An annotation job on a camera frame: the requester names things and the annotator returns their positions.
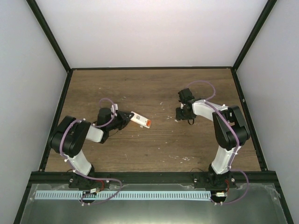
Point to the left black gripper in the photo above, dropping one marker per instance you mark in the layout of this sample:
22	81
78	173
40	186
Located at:
123	119

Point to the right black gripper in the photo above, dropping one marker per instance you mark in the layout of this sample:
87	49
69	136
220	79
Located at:
179	116

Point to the white remote control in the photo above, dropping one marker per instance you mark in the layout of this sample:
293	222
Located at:
139	119

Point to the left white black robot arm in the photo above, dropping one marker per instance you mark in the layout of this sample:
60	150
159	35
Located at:
69	136

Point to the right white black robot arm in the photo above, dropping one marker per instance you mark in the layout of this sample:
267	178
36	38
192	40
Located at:
230	128

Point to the grey metal front plate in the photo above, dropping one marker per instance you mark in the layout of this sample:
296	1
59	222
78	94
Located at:
246	204

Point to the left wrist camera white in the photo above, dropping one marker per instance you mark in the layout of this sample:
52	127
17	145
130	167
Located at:
115	107

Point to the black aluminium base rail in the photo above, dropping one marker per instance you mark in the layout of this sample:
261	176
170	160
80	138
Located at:
197	179

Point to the black enclosure frame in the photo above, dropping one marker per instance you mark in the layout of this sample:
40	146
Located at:
263	175

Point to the light blue slotted cable duct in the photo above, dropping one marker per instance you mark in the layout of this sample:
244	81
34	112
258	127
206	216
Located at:
123	195

